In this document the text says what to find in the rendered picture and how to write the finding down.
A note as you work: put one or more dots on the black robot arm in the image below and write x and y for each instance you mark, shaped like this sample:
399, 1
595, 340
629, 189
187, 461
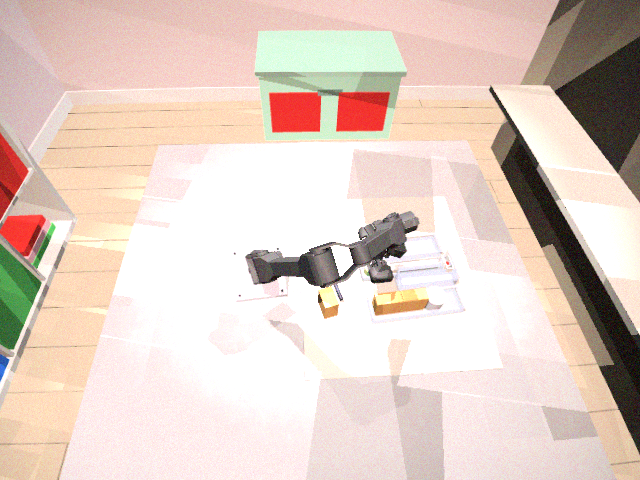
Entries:
318, 266

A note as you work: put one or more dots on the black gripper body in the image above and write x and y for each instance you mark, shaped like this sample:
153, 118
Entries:
380, 271

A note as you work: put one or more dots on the orange-yellow block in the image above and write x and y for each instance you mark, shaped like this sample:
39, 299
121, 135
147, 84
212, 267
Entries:
328, 302

